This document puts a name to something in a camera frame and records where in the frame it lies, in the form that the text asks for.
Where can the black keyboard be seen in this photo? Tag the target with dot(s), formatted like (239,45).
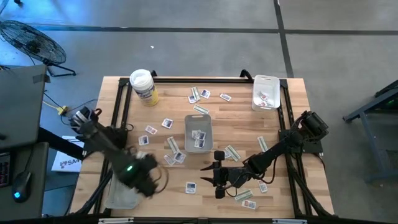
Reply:
(3,171)

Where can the yellow Lysol wipes canister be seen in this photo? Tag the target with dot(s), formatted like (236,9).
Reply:
(146,90)

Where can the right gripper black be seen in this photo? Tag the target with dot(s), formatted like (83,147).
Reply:
(231,177)

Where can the dark grey desk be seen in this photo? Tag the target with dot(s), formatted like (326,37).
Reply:
(37,186)

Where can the white plastic bin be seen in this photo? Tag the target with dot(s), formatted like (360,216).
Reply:
(270,84)

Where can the blue metal table frame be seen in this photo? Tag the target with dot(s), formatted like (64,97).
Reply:
(385,99)

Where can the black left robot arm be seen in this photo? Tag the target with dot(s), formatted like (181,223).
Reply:
(102,140)

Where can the white printed paper sheet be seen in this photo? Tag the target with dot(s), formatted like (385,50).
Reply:
(66,163)

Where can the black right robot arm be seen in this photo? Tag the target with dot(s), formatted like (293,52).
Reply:
(280,149)

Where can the blue alcohol pad packet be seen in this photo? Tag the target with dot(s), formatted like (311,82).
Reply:
(199,143)
(201,136)
(190,188)
(226,154)
(169,160)
(143,140)
(205,94)
(180,157)
(194,133)
(167,123)
(192,99)

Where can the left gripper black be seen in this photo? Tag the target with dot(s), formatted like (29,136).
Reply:
(147,174)

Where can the dark grey laptop lid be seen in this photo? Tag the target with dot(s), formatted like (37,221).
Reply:
(21,102)

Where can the black computer mouse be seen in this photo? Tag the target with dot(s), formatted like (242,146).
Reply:
(22,186)

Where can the black floor fan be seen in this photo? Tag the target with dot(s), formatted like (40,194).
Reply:
(32,43)

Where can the yellow power plug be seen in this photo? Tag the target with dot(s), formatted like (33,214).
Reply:
(63,109)

